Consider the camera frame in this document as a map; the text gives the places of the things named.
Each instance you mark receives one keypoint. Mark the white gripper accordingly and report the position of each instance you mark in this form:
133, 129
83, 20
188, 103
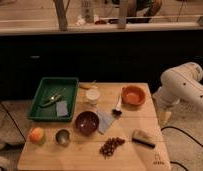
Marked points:
163, 115

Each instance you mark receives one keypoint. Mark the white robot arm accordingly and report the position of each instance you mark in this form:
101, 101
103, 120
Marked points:
178, 83

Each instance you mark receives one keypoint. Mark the orange bowl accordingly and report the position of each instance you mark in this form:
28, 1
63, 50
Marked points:
133, 95

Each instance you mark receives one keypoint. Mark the purple bowl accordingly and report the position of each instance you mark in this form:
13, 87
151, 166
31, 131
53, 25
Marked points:
87, 123

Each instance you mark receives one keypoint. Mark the white brush with black bristles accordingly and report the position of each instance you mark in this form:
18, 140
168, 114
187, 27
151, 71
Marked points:
117, 109

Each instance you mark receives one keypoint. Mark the wooden board table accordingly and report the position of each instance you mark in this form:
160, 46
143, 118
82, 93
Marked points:
82, 153

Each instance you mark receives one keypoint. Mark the grey blue cloth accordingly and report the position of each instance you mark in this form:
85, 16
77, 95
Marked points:
105, 121

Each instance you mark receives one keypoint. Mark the white cup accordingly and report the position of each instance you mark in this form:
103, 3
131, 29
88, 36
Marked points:
92, 96

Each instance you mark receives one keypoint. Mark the blue sponge in tray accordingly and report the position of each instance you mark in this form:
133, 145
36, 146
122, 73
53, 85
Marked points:
61, 108

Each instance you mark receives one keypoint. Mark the small metal cup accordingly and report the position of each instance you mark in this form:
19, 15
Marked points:
62, 137

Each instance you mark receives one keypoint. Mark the green plastic tray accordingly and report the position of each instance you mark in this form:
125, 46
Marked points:
49, 86

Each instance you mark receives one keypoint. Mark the green utensil in tray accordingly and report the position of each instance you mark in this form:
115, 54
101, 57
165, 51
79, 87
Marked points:
53, 98

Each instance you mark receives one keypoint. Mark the orange peach fruit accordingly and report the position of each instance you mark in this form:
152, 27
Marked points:
37, 135

